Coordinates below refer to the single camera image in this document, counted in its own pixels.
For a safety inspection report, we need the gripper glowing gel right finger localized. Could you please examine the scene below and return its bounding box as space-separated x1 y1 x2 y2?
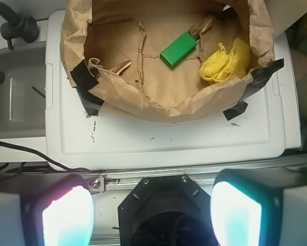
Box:
210 168 307 245

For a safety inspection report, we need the gripper glowing gel left finger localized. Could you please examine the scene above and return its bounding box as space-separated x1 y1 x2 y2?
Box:
0 173 94 245

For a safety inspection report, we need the yellow knitted cloth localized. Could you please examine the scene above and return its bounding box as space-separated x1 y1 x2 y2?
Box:
199 38 251 84

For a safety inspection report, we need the white plastic bin lid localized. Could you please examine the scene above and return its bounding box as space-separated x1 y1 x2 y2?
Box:
45 11 301 170

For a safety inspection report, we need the black tape small strip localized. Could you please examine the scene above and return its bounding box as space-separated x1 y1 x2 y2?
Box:
223 101 248 121

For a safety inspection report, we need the black tape front right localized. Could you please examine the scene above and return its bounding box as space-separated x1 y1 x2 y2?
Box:
240 58 284 101

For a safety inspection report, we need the black tape front left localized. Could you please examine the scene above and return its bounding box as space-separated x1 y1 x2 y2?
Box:
70 60 105 116

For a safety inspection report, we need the brown paper bag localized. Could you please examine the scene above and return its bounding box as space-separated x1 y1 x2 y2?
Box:
60 1 276 122

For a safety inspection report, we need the green plastic block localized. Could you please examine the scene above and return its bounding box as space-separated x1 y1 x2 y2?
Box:
159 32 197 69

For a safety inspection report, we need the black faucet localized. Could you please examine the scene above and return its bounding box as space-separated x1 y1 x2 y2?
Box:
0 2 39 50

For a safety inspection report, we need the black cable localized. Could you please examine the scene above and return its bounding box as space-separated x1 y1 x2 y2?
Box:
0 138 103 172

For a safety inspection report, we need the aluminium frame rail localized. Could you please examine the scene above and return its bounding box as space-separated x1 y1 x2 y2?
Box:
85 153 307 194

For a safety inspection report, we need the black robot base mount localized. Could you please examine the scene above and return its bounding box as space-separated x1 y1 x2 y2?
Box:
118 175 219 245

